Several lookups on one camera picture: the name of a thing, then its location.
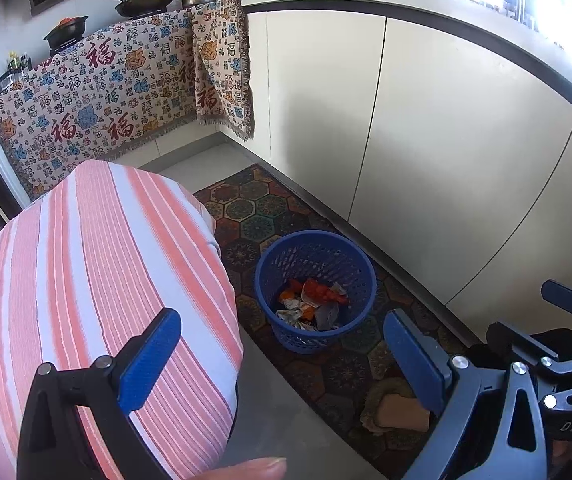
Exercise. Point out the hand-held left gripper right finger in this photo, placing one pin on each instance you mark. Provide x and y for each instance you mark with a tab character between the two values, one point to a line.
410	360

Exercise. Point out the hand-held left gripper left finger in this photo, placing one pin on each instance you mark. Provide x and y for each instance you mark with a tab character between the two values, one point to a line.
148	360

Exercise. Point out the red wrapper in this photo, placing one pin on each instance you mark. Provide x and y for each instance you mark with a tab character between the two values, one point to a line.
323	294

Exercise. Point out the grey striped snack wrapper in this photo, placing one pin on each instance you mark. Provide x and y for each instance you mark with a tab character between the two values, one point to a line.
288	317

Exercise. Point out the blue plastic basket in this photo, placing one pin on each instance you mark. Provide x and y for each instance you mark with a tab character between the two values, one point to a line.
316	250

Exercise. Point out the person's right hand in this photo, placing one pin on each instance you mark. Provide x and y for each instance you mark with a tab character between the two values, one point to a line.
568	455

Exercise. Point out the person's left hand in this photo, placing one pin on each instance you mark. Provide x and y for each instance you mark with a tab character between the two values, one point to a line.
246	469

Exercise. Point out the tan slipper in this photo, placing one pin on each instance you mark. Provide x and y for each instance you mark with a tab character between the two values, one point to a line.
400	410

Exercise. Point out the pink striped tablecloth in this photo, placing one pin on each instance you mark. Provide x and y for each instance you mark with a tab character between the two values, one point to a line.
91	260

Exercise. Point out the hexagon patterned floor mat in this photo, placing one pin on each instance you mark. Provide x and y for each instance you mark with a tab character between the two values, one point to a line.
266	200

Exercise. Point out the white kitchen counter cabinet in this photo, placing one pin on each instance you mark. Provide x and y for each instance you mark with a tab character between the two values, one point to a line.
440	135

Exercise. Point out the large printed blanket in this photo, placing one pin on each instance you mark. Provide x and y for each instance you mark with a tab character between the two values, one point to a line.
91	110

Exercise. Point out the small printed blanket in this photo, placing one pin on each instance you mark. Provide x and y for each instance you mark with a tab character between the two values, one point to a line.
223	60

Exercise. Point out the seasoning bottle rack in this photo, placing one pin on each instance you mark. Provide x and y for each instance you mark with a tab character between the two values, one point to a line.
13	72

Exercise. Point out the black clay pot orange lid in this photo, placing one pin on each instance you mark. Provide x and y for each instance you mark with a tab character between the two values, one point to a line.
66	32

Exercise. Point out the black wok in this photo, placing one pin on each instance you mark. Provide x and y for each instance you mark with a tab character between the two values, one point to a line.
143	2

